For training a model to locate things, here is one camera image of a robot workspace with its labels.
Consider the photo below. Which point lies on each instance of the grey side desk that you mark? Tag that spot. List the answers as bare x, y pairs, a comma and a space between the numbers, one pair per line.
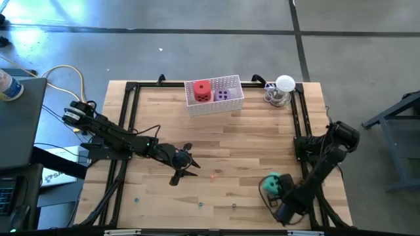
19, 124

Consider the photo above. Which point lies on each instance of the large green foam die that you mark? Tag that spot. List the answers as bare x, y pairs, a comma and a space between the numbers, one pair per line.
270, 183

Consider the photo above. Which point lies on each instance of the white bracket bar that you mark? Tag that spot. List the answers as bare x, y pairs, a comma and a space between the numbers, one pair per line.
305, 233
121, 232

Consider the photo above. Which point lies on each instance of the backlit black keyboard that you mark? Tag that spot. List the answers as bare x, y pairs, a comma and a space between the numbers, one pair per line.
5, 201

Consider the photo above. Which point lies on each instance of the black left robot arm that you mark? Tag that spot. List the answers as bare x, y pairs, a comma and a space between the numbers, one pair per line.
111, 132

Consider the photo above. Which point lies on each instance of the large red foam die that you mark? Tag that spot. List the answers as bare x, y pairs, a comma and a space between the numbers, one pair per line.
202, 88

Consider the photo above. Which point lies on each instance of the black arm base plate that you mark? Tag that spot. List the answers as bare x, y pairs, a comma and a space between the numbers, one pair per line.
299, 157
95, 154

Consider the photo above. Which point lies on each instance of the white printed box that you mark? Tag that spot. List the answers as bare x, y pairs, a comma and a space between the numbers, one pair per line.
57, 177

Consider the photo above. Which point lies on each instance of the black lower desk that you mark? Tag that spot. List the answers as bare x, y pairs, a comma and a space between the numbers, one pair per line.
31, 196

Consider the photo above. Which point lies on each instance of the white bottle blue label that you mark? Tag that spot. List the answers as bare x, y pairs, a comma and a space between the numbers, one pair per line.
10, 88

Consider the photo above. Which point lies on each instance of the black computer mouse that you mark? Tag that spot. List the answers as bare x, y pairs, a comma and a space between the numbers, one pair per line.
19, 218

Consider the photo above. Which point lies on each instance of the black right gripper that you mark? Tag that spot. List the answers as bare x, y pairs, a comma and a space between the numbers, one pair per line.
288, 196

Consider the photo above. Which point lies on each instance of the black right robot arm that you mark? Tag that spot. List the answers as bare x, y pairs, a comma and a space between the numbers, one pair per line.
323, 170

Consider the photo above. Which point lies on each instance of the black desk support bar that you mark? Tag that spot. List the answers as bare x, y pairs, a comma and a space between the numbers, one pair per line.
59, 163

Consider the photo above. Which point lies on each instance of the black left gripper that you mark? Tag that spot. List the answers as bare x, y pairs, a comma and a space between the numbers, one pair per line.
177, 159

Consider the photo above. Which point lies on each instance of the large purple foam die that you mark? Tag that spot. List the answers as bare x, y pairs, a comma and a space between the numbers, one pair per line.
222, 97

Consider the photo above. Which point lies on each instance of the blue metal stand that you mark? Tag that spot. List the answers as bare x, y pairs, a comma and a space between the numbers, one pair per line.
392, 147

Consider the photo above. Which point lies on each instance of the black aluminium table frame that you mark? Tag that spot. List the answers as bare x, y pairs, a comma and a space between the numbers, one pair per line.
147, 85

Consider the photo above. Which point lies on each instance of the white perforated basket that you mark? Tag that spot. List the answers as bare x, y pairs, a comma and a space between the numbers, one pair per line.
216, 106

